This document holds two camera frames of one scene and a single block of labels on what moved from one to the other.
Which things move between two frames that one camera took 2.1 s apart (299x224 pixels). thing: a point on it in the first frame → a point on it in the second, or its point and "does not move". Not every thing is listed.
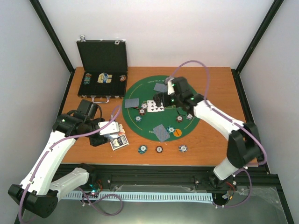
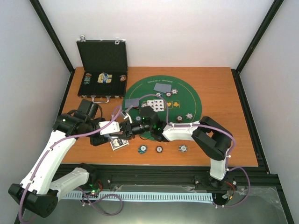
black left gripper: [96, 142] does not move
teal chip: [138, 119] does not move
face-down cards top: [160, 87] does not move
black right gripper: [159, 98] → [125, 126]
